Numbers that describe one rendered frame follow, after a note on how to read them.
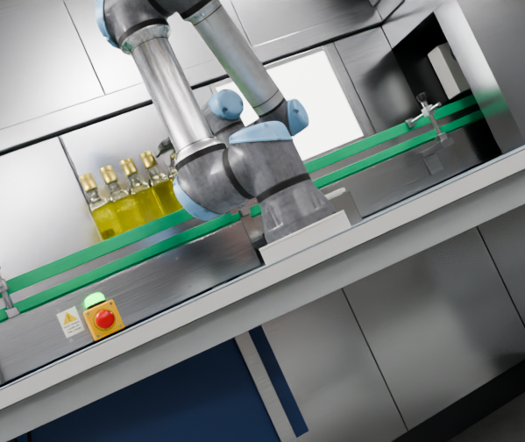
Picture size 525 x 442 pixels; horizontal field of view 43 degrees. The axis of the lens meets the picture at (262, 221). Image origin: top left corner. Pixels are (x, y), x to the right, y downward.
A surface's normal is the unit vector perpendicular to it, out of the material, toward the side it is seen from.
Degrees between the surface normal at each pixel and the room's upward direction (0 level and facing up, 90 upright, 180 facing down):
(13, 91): 90
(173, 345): 90
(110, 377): 90
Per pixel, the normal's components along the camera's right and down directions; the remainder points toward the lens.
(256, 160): -0.39, 0.11
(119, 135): 0.29, -0.19
